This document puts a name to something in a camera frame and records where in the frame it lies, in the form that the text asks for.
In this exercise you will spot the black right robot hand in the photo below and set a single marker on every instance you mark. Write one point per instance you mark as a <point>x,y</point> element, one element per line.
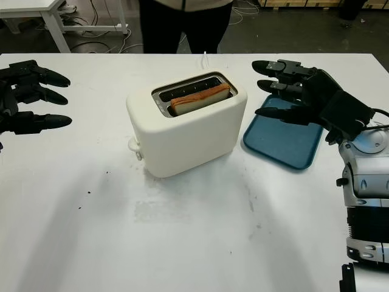
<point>319,91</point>

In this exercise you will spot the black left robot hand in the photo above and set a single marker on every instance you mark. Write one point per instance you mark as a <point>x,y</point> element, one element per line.
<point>18,91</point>

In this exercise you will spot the toast slice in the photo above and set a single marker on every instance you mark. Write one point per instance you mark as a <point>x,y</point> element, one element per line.
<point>197,100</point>

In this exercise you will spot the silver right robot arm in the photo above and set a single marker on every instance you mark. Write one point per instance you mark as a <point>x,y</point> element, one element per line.
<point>369,182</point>

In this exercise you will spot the white two-slot toaster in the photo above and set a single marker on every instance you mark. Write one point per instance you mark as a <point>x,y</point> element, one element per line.
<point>188,140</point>

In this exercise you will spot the person in black trousers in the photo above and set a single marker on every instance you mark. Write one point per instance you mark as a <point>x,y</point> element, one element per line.
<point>161,27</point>

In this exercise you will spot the blue plastic tray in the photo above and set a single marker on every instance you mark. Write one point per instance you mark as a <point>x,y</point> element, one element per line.
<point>279,143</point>

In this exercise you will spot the white desk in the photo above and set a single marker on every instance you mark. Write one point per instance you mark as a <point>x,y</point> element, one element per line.
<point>27,7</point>

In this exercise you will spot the black bag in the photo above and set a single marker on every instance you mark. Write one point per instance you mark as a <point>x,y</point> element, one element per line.
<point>346,9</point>

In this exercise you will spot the stacked wooden crates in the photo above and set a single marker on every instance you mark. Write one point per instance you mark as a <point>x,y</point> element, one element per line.
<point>298,2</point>

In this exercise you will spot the white shoe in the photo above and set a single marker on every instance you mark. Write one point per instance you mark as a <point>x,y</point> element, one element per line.
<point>68,7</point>

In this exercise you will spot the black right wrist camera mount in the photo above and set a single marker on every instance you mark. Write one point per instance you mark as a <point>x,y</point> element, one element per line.
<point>349,111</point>

